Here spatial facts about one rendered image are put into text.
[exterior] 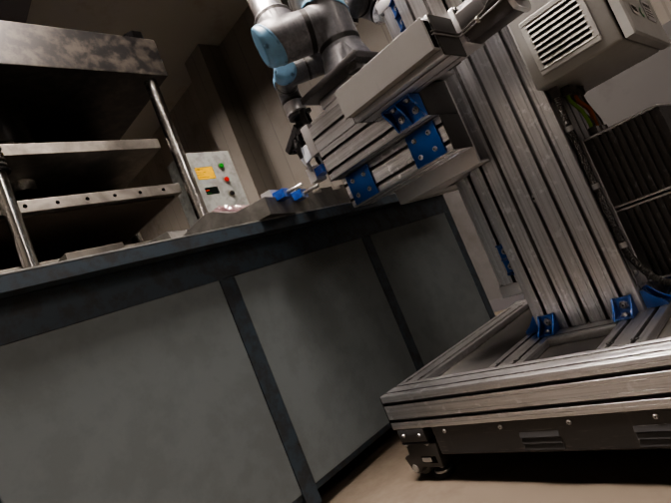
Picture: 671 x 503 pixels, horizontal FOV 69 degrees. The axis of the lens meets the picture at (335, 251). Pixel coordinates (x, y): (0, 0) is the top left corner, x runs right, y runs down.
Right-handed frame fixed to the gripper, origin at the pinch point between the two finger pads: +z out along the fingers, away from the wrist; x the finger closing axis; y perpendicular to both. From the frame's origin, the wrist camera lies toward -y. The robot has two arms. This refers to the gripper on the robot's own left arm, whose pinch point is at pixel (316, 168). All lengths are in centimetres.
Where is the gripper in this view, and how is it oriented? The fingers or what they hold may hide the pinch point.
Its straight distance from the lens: 172.7
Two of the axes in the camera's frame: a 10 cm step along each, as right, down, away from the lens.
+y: 6.1, -3.3, -7.2
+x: 6.9, -2.1, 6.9
